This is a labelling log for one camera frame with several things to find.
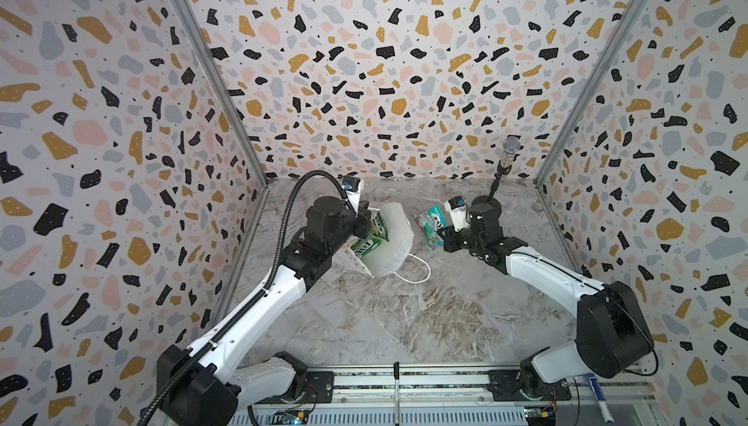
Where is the black microphone stand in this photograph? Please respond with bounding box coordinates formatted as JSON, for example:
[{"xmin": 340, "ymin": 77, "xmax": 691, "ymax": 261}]
[{"xmin": 469, "ymin": 172, "xmax": 504, "ymax": 219}]

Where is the right circuit board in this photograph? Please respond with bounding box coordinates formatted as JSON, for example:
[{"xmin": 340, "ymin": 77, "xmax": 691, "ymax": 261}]
[{"xmin": 523, "ymin": 408, "xmax": 557, "ymax": 426}]

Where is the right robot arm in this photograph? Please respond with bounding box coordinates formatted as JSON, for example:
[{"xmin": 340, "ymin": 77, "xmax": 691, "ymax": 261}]
[{"xmin": 419, "ymin": 196, "xmax": 655, "ymax": 400}]

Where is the white paper bag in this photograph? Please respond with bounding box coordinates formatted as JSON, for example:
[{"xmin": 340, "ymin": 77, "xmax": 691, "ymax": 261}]
[{"xmin": 334, "ymin": 202, "xmax": 432, "ymax": 285}]

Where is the left circuit board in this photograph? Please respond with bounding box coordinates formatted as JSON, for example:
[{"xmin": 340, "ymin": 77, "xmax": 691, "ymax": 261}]
[{"xmin": 268, "ymin": 408, "xmax": 310, "ymax": 426}]

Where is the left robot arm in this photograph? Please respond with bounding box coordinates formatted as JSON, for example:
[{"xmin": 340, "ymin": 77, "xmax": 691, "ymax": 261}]
[{"xmin": 154, "ymin": 196, "xmax": 371, "ymax": 425}]

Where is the black and silver pen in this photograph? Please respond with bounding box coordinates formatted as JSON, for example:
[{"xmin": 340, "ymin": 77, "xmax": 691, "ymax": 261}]
[{"xmin": 393, "ymin": 362, "xmax": 401, "ymax": 426}]

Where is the green snack packet in bag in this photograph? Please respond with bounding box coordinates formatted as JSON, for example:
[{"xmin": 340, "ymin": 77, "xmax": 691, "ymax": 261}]
[{"xmin": 351, "ymin": 214, "xmax": 389, "ymax": 259}]

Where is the blue marker pen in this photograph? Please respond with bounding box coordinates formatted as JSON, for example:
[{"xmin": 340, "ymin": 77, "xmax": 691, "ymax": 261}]
[{"xmin": 587, "ymin": 373, "xmax": 616, "ymax": 425}]

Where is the silver microphone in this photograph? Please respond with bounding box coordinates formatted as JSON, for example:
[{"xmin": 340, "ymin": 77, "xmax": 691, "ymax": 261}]
[{"xmin": 498, "ymin": 136, "xmax": 521, "ymax": 175}]

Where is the teal Fox's candy packet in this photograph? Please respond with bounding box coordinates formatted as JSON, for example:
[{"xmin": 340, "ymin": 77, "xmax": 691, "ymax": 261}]
[{"xmin": 415, "ymin": 204, "xmax": 451, "ymax": 251}]

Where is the circuit board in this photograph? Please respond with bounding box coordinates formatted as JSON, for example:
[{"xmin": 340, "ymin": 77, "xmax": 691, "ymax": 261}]
[
  {"xmin": 268, "ymin": 408, "xmax": 310, "ymax": 426},
  {"xmin": 523, "ymin": 408, "xmax": 557, "ymax": 426}
]

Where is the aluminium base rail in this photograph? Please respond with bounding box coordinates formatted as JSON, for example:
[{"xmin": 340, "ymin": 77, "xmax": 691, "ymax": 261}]
[{"xmin": 226, "ymin": 364, "xmax": 667, "ymax": 425}]

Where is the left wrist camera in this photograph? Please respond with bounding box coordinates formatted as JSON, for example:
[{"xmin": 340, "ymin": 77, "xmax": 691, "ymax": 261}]
[{"xmin": 341, "ymin": 175, "xmax": 364, "ymax": 214}]

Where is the black corrugated cable conduit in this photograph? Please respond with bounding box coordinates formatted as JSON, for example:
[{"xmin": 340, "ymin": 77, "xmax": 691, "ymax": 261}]
[{"xmin": 135, "ymin": 170, "xmax": 352, "ymax": 426}]

